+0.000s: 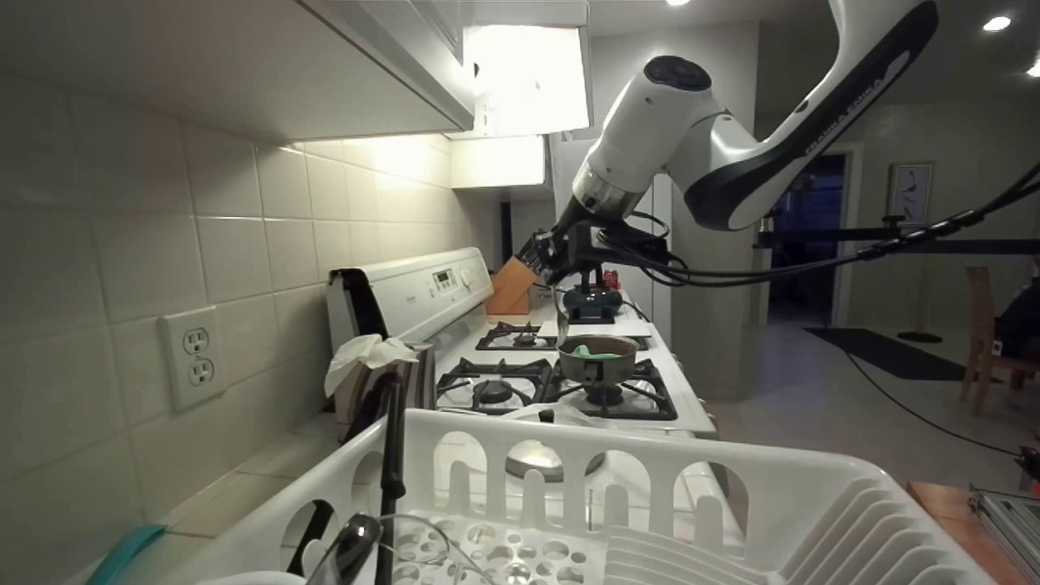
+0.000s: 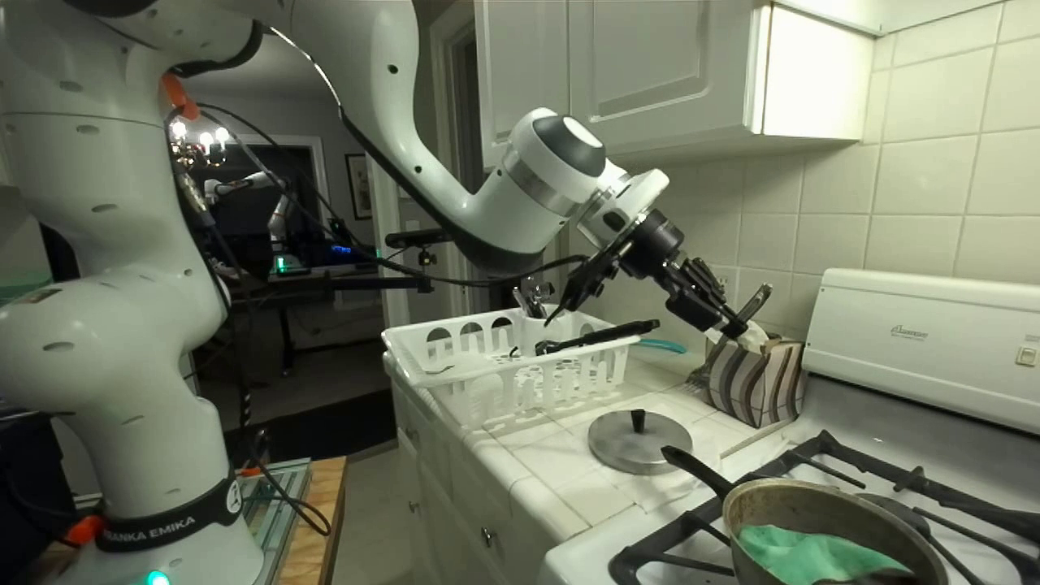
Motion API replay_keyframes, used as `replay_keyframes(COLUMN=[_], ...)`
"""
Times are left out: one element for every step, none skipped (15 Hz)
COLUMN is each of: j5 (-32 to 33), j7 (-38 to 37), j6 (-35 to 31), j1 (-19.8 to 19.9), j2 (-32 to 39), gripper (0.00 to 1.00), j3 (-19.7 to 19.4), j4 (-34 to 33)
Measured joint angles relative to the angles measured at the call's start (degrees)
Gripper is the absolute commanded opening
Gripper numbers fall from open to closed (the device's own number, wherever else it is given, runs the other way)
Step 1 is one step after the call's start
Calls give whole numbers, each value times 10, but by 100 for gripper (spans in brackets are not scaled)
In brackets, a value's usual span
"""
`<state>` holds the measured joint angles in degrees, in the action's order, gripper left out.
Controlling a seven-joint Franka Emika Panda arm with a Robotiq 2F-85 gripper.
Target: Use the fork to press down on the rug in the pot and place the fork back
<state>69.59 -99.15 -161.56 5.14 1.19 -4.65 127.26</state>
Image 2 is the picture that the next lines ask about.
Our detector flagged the black stove grate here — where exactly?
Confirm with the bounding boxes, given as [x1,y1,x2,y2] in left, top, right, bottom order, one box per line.
[607,457,784,585]
[746,430,1040,585]

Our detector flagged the black camera bar on stand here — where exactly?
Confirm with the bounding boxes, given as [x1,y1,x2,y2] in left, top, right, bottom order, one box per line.
[384,223,466,268]

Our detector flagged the white plastic dish basket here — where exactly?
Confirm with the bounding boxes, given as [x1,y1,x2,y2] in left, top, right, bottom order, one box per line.
[381,305,643,439]

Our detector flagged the metal pot with black handle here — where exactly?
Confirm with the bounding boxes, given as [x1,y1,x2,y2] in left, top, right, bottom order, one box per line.
[660,442,956,585]

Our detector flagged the white lower cabinets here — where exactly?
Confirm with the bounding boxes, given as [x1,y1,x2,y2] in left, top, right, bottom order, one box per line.
[387,370,565,585]

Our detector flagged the silver metal fork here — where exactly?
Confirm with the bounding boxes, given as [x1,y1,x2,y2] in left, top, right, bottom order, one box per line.
[735,281,777,354]

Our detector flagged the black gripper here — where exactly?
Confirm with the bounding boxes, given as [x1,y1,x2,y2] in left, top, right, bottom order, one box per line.
[617,206,762,340]

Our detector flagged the white upper cabinets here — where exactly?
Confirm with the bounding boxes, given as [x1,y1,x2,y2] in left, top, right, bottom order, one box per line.
[472,0,879,176]

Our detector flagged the white cabinets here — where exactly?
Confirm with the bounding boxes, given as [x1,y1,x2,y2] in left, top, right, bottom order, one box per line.
[472,0,879,176]
[387,370,565,585]

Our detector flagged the black utensil handle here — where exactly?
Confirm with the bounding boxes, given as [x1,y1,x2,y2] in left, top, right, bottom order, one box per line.
[533,314,664,358]

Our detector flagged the white cloth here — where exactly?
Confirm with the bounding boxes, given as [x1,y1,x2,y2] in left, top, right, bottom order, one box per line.
[707,319,780,358]

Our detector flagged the white gas stove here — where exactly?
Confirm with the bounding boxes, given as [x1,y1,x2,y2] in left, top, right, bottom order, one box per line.
[539,267,1040,585]

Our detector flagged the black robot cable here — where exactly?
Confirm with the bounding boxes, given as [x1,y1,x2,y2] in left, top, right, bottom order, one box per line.
[175,99,595,546]

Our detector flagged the striped folded towel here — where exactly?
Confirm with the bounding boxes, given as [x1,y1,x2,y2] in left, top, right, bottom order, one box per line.
[692,335,809,430]

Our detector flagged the lit chandelier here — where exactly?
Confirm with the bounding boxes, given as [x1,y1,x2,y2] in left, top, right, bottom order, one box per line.
[162,111,238,167]

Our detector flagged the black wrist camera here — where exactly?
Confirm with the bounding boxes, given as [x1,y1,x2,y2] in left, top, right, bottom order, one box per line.
[544,251,631,329]

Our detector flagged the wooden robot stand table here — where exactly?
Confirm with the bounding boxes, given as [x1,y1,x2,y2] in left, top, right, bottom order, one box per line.
[242,452,354,585]

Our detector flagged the metal sink faucet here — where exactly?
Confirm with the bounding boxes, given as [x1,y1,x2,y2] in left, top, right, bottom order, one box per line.
[515,274,560,321]

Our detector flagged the green rag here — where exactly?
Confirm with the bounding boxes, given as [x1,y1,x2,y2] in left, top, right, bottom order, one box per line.
[737,518,921,585]

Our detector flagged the silver pot lid black knob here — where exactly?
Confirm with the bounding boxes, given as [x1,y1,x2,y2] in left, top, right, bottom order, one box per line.
[586,407,697,476]

